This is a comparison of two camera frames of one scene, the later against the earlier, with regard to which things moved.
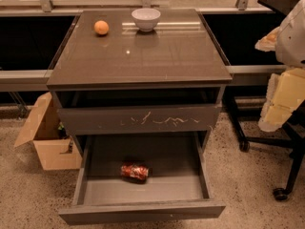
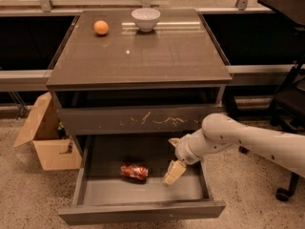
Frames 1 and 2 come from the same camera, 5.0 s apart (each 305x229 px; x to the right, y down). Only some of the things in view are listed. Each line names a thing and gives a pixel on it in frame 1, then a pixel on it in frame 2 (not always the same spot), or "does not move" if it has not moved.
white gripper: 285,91 -> 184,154
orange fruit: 101,27 does not move
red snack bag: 134,172 does not move
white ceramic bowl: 146,18 does not move
